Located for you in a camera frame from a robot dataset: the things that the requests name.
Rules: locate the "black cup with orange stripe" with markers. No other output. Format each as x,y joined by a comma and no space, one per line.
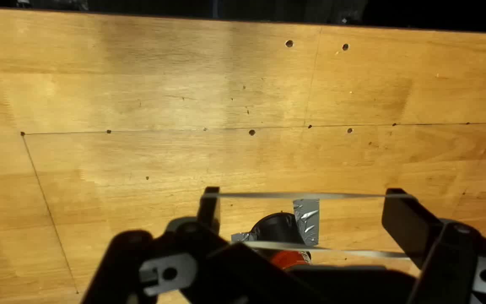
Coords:
274,229

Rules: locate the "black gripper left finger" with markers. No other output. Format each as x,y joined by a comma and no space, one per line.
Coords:
198,265

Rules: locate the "grey tape strip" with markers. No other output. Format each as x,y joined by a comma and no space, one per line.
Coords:
308,217
244,239

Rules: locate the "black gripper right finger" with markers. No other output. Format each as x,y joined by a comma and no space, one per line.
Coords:
451,259

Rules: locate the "thin translucent rubber band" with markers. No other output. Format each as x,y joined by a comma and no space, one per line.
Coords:
333,195

